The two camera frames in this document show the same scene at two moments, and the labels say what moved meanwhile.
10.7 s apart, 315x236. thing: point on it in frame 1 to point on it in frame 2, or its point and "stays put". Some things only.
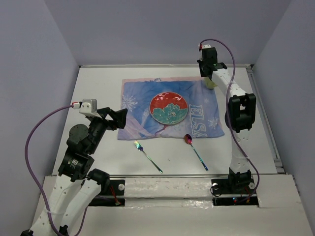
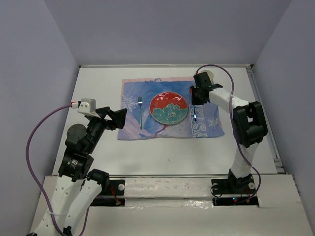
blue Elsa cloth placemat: [203, 118] stays put
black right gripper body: [202, 64] to [196, 97]
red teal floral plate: [169, 108] stays put
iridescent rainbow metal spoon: [188, 139] to [194, 116]
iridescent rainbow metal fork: [141, 148] to [140, 102]
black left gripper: [119, 117] stays put
